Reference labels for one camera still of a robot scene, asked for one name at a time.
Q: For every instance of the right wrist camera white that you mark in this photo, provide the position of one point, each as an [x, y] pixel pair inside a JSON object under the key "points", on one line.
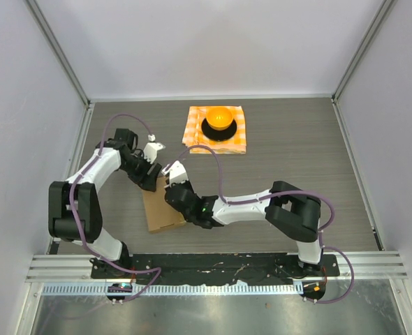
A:
{"points": [[175, 173]]}

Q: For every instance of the brown cardboard express box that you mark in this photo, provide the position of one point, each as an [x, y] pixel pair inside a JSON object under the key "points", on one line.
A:
{"points": [[159, 214]]}

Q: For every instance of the aluminium frame rail front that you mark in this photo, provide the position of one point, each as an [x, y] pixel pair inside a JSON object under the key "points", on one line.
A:
{"points": [[66, 268]]}

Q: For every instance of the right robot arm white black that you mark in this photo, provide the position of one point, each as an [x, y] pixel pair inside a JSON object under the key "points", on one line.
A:
{"points": [[287, 208]]}

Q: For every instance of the orange bowl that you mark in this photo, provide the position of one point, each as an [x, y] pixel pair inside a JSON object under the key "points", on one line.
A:
{"points": [[219, 118]]}

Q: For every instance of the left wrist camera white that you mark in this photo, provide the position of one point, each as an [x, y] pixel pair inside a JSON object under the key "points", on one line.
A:
{"points": [[151, 151]]}

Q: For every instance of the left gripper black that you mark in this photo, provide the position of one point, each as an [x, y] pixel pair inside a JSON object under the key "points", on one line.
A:
{"points": [[149, 184]]}

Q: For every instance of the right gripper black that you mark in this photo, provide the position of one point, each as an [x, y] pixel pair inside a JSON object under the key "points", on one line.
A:
{"points": [[187, 184]]}

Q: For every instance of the white slotted cable duct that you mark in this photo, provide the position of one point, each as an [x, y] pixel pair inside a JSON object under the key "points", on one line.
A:
{"points": [[111, 289]]}

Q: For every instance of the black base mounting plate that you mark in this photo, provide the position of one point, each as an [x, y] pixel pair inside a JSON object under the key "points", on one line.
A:
{"points": [[217, 268]]}

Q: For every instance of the orange checkered cloth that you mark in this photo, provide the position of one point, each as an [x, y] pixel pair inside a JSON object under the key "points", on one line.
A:
{"points": [[194, 136]]}

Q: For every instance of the black round plate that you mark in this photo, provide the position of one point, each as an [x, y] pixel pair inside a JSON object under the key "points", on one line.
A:
{"points": [[218, 135]]}

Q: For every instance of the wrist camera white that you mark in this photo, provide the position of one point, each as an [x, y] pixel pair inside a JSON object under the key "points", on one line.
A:
{"points": [[151, 151], [175, 173]]}

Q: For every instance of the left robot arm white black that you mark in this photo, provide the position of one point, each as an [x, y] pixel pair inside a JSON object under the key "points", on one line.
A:
{"points": [[74, 211]]}

